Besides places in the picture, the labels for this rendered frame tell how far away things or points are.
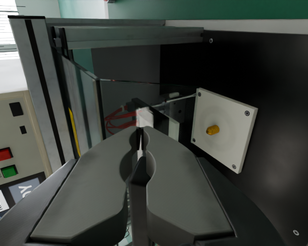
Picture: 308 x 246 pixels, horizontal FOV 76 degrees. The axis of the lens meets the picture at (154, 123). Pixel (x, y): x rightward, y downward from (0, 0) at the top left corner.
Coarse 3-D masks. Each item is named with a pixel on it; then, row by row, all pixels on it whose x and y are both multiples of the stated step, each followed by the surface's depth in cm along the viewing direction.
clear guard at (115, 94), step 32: (64, 64) 27; (64, 96) 35; (96, 96) 16; (128, 96) 16; (160, 96) 15; (192, 96) 14; (96, 128) 19; (160, 128) 16; (192, 128) 16; (128, 192) 20; (128, 224) 23
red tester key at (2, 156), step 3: (0, 150) 34; (3, 150) 35; (6, 150) 35; (0, 153) 34; (3, 153) 34; (6, 153) 35; (9, 153) 35; (0, 156) 34; (3, 156) 35; (6, 156) 35; (9, 156) 35; (0, 159) 35; (3, 159) 35; (6, 159) 35
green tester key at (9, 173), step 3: (3, 168) 36; (6, 168) 36; (9, 168) 36; (12, 168) 36; (3, 171) 36; (6, 171) 36; (9, 171) 36; (12, 171) 36; (15, 171) 37; (3, 174) 36; (6, 174) 36; (9, 174) 36; (12, 174) 37; (15, 174) 37; (6, 177) 36
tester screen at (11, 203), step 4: (40, 176) 40; (28, 180) 39; (40, 180) 41; (0, 188) 37; (4, 188) 37; (8, 188) 38; (4, 192) 38; (8, 192) 38; (4, 196) 38; (8, 196) 38; (8, 200) 39; (12, 200) 39; (8, 204) 39; (12, 204) 39
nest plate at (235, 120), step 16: (208, 96) 44; (224, 96) 42; (208, 112) 45; (224, 112) 41; (240, 112) 38; (256, 112) 36; (224, 128) 42; (240, 128) 39; (208, 144) 48; (224, 144) 43; (240, 144) 40; (224, 160) 44; (240, 160) 41
